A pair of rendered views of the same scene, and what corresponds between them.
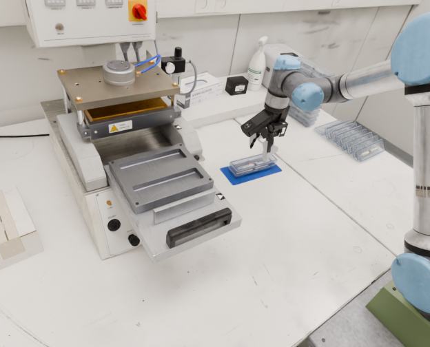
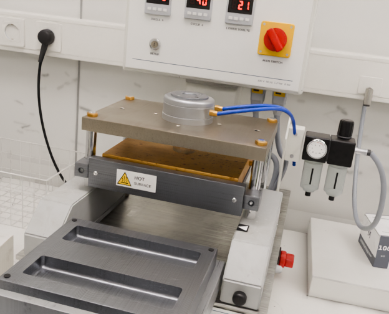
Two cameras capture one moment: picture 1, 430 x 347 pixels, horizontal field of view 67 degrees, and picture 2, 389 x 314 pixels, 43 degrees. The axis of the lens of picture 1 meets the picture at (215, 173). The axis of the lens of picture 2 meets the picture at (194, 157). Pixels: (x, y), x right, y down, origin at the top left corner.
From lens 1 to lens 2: 0.51 m
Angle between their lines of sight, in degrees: 50
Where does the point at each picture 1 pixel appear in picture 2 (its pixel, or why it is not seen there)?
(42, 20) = (136, 32)
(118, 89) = (162, 124)
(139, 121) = (170, 184)
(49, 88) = not seen: hidden behind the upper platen
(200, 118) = not seen: outside the picture
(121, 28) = (243, 63)
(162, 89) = (230, 141)
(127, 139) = (173, 230)
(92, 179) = (35, 234)
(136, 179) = (65, 251)
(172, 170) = (136, 270)
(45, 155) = not seen: hidden behind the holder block
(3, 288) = not seen: outside the picture
